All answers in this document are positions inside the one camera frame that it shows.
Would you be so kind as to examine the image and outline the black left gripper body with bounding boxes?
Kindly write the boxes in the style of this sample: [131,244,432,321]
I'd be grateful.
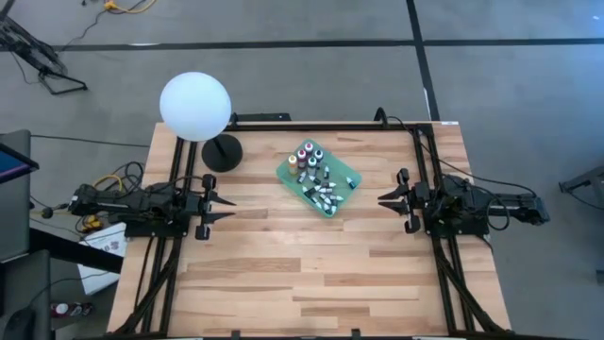
[184,173,218,241]

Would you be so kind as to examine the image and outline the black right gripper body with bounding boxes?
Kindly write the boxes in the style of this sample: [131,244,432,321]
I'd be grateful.
[395,167,431,235]

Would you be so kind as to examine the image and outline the green translucent plastic tray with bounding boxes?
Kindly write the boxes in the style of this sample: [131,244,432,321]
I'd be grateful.
[275,138,363,220]

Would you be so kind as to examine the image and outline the black bar device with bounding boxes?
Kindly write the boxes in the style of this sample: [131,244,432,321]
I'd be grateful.
[232,111,293,124]

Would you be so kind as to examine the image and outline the white globe lamp black base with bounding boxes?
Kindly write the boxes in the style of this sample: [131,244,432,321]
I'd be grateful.
[159,70,244,174]

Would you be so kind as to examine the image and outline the white cardboard box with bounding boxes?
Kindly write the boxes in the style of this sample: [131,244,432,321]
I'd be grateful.
[76,221,129,297]

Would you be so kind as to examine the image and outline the black floor beam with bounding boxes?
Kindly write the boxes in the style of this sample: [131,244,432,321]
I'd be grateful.
[27,226,126,275]

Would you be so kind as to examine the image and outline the red white floor object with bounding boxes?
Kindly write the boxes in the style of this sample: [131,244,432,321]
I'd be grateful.
[50,301,94,318]

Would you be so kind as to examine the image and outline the gray metal stand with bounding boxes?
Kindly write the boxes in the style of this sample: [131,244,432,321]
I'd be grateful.
[559,163,604,209]

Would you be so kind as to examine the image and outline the gray desk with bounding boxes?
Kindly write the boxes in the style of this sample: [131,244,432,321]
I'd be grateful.
[0,129,33,263]

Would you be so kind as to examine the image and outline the laptop screen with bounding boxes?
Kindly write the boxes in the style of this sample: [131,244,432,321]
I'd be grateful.
[0,141,41,185]

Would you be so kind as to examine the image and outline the black tripod stand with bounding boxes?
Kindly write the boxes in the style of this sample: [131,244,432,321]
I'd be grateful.
[0,12,90,96]

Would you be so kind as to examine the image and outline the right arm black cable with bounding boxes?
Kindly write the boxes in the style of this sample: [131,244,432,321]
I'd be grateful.
[375,107,539,198]

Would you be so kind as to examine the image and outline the black aluminium table frame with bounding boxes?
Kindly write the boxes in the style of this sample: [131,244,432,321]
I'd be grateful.
[109,121,513,339]

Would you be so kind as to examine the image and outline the yellow coiled cable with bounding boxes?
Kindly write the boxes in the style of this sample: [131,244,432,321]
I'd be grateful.
[83,173,125,233]

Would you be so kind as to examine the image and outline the black floor cable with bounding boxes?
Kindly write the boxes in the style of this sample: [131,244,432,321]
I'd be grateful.
[30,133,152,149]
[59,0,117,51]

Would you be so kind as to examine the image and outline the yellow floor cable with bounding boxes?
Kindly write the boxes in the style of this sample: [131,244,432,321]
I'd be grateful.
[102,0,159,15]

